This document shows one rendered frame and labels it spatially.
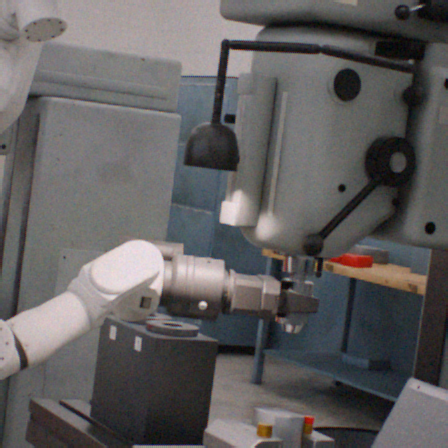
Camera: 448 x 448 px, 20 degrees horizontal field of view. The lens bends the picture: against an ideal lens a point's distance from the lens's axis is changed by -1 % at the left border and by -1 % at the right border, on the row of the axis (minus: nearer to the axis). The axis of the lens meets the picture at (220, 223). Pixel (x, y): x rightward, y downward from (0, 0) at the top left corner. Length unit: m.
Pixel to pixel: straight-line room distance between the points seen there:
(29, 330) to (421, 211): 0.57
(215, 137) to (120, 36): 9.98
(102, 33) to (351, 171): 9.86
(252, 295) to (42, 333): 0.30
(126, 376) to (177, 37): 9.30
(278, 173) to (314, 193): 0.06
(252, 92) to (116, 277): 0.31
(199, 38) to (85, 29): 1.11
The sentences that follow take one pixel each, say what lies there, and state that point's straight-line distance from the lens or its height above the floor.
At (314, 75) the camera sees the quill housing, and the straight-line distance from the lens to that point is 1.72.
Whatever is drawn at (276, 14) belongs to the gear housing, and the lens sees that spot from 1.73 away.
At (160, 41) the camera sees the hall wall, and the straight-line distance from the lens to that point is 11.65.
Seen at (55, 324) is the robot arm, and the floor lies 1.18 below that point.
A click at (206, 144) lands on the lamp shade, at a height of 1.44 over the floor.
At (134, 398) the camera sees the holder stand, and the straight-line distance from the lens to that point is 2.13.
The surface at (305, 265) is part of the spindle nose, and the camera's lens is 1.80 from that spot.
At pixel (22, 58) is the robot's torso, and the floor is 1.53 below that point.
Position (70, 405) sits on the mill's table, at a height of 0.94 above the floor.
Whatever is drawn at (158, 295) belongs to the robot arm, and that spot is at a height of 1.23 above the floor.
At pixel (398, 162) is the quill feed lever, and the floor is 1.45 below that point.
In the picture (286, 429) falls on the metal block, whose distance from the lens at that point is 1.83.
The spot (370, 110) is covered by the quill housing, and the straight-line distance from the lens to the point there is 1.75.
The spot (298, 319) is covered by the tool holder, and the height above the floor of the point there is 1.22.
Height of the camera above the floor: 1.43
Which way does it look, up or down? 3 degrees down
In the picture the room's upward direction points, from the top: 7 degrees clockwise
